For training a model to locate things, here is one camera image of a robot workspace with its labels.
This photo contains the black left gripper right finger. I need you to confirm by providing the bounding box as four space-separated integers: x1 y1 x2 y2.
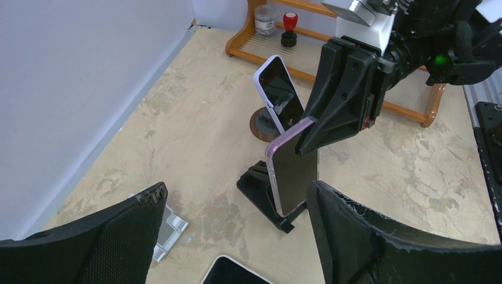
307 180 501 283

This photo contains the wooden base phone stand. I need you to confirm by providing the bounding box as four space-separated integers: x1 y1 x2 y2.
249 107 280 143

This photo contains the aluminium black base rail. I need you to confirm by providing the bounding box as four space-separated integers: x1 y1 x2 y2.
463 69 501 235

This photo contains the purple case phone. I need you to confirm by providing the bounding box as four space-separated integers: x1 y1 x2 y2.
265 117 318 217

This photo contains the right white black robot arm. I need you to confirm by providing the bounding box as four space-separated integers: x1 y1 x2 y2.
296 1 501 156

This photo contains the lilac case phone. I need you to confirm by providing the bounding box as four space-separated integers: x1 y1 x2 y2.
253 54 304 134

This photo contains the black plastic phone stand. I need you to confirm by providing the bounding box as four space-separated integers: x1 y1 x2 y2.
237 160 307 234

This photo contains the white case phone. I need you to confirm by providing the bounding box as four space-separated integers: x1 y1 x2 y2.
201 254 272 284

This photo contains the silver metal phone stand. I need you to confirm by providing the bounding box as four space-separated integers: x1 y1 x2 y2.
152 203 189 263

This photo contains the red black stamp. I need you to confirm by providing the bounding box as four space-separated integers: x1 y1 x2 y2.
281 12 298 48

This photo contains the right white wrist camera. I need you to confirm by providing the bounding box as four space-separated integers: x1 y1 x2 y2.
321 0 398 54

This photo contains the orange wooden tiered rack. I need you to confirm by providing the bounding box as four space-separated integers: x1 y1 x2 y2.
226 1 445 129

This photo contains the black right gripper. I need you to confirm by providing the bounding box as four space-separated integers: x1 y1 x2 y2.
295 37 378 157

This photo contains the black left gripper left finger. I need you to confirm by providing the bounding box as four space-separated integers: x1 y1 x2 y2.
1 182 168 283

